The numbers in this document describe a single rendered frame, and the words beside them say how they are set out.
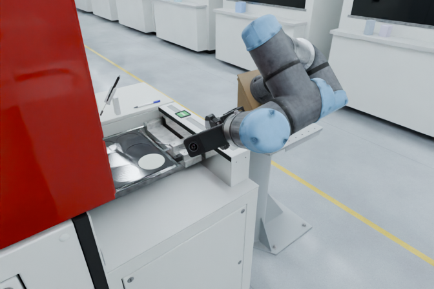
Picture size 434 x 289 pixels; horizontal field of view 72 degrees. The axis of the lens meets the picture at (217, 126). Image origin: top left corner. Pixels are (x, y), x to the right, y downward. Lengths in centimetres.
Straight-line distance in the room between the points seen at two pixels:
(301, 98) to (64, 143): 38
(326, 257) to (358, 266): 18
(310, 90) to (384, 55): 301
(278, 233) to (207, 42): 445
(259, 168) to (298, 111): 113
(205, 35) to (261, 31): 535
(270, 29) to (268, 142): 21
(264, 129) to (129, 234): 67
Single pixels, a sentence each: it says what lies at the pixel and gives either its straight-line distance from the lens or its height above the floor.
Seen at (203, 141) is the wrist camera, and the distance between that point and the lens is 66.
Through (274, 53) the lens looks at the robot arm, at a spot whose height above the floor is 144.
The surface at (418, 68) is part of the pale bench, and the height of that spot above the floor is 69.
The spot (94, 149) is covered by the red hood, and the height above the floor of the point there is 133.
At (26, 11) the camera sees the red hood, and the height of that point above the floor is 153.
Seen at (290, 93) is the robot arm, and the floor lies 137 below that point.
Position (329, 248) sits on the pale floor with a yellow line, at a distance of 214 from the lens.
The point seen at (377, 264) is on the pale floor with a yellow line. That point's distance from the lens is 217.
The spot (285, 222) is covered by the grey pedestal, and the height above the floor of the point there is 1.
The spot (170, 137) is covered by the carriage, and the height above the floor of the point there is 88.
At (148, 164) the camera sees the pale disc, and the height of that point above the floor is 90.
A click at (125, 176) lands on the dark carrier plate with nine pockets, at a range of 114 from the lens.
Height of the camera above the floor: 158
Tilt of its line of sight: 29 degrees down
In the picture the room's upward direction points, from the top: straight up
